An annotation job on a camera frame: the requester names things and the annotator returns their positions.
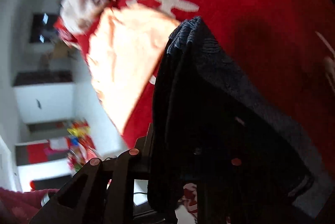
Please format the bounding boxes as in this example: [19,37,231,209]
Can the red floral throw pillow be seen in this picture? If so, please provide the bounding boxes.
[55,0,180,134]

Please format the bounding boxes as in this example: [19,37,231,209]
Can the red sofa seat cover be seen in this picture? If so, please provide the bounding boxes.
[122,0,335,178]

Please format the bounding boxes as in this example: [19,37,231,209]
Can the dark navy pants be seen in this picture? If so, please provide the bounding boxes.
[148,17,334,223]

